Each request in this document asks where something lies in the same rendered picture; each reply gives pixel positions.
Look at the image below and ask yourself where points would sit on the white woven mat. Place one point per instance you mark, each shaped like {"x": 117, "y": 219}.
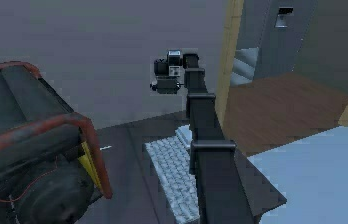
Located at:
{"x": 173, "y": 173}

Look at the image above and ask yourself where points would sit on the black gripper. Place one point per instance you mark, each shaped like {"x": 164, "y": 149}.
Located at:
{"x": 166, "y": 86}

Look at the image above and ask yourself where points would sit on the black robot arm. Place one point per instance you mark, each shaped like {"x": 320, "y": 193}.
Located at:
{"x": 215, "y": 173}

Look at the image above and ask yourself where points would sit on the black machine with red frame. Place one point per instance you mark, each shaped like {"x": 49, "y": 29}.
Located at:
{"x": 32, "y": 156}

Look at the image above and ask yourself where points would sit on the pale grey stepped block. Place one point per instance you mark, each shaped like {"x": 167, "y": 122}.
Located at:
{"x": 245, "y": 66}

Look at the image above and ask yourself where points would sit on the yellow wooden door frame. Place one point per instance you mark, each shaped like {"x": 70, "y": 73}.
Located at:
{"x": 229, "y": 53}

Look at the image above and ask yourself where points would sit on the black and white wall fixture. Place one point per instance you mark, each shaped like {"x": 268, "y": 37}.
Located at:
{"x": 283, "y": 16}

